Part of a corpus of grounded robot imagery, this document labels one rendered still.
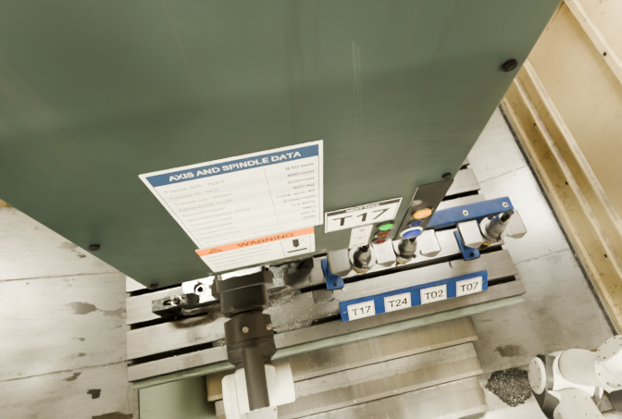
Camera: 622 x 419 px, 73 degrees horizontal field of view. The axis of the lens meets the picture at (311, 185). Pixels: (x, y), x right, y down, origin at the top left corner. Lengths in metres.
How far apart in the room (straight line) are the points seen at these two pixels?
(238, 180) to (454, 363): 1.24
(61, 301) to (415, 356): 1.22
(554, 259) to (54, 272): 1.73
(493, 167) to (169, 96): 1.51
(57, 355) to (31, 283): 0.27
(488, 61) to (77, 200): 0.36
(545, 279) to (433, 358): 0.45
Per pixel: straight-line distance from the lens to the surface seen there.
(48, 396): 1.71
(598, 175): 1.46
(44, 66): 0.29
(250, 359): 0.76
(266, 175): 0.41
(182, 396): 1.65
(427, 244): 1.07
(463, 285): 1.36
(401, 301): 1.31
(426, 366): 1.51
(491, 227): 1.10
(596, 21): 1.40
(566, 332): 1.60
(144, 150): 0.35
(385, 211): 0.56
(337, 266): 1.03
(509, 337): 1.60
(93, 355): 1.71
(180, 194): 0.42
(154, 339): 1.40
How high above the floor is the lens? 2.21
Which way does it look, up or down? 64 degrees down
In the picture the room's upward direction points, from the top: 3 degrees counter-clockwise
